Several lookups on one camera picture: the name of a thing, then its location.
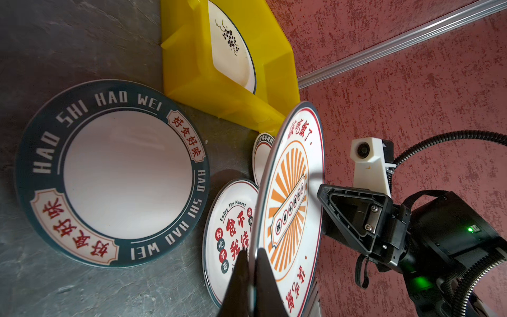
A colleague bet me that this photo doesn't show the right aluminium corner post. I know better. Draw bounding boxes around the right aluminium corner post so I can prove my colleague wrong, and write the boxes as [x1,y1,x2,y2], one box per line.
[298,0,506,89]

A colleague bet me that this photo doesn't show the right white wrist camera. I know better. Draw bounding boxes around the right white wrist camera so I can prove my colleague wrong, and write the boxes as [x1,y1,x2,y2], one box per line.
[350,137,396,197]

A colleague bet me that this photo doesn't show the yellow plastic bin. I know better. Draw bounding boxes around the yellow plastic bin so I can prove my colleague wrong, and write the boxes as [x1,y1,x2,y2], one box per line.
[161,1,301,135]

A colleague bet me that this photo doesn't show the green rim Hao Wei plate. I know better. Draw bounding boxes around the green rim Hao Wei plate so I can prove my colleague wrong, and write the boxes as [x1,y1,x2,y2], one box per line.
[15,79,210,268]

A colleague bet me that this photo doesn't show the white plate red Chinese characters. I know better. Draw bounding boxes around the white plate red Chinese characters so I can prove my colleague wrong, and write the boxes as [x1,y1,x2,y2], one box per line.
[202,178,259,307]

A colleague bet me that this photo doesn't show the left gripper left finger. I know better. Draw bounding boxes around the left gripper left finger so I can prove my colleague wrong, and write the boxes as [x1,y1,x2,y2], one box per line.
[217,250,250,317]

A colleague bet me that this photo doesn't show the green red rim plate right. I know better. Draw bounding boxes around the green red rim plate right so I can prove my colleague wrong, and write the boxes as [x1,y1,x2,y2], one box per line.
[252,133,275,186]

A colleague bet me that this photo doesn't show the black corrugated cable conduit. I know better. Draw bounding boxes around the black corrugated cable conduit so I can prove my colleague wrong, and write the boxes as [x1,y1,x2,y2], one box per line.
[393,129,507,168]

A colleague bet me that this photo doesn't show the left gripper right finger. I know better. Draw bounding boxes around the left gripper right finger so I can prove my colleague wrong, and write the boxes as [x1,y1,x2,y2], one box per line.
[253,248,288,316]

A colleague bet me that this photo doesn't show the cream plate black floral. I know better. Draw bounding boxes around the cream plate black floral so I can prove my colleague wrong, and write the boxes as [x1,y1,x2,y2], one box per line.
[208,1,256,93]

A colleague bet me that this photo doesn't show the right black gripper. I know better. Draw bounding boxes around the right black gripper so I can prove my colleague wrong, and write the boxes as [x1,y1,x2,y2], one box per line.
[318,184,411,273]

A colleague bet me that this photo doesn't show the orange sunburst plate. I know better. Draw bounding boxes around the orange sunburst plate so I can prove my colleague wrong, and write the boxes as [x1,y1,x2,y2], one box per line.
[250,102,326,316]

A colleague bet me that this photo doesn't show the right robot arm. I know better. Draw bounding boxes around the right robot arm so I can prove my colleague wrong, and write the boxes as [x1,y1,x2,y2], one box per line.
[317,184,506,316]

